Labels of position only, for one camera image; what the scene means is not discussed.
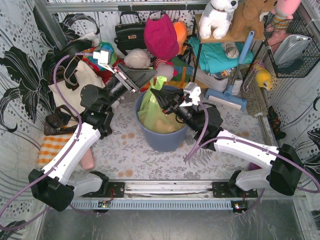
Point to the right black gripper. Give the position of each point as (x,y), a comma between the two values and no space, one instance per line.
(175,104)

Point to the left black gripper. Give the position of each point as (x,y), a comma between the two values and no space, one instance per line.
(124,80)

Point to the green plastic trash bag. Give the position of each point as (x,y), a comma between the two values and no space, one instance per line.
(150,114)

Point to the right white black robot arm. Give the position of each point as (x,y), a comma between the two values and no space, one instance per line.
(279,167)

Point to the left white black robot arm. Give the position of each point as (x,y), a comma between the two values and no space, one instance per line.
(75,145)

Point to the magenta fabric bag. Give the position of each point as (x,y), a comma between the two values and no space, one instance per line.
(160,38)

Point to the cream canvas tote bag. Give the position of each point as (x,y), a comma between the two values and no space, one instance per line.
(85,76)

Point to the colorful printed bag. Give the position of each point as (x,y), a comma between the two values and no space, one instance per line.
(89,59)

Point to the pink white plush pig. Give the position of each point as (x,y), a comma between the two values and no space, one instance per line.
(165,69)

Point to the red cloth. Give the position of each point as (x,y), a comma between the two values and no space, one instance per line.
(105,75)

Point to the black leather handbag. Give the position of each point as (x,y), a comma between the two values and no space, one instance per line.
(130,36)

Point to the white sneakers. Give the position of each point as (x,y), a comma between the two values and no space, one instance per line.
(220,85)

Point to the teal folded cloth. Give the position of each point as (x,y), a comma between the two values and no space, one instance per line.
(213,58)

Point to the orange plush toy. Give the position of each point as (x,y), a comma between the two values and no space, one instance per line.
(181,33)

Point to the grey baseball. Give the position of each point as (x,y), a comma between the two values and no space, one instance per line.
(230,49)

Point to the white plush dog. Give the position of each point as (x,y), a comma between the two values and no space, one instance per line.
(216,18)

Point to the yellow plush duck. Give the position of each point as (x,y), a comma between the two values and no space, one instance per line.
(263,78)

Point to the pink round object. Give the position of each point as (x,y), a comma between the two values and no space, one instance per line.
(87,162)

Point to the black metal shelf rack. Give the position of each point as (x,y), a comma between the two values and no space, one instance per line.
(227,38)

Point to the purple orange sock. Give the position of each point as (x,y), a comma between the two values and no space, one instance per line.
(253,166)

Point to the brown teddy bear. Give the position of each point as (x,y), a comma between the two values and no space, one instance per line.
(247,16)

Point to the orange white checkered cloth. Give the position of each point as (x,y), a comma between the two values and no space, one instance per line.
(50,147)

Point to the silver pouch in basket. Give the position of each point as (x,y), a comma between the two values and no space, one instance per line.
(291,48)

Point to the pink plush toy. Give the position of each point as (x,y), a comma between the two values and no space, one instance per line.
(283,10)

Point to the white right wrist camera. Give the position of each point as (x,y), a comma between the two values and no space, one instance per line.
(191,95)

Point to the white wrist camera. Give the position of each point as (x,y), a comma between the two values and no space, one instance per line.
(103,59)
(191,95)

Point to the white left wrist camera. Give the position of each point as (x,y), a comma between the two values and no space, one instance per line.
(103,59)

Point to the metal handled broom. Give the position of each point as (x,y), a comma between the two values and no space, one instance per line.
(257,108)

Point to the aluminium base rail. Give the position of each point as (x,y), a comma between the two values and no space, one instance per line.
(174,195)

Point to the black wire basket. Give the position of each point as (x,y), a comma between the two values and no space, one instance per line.
(276,33)

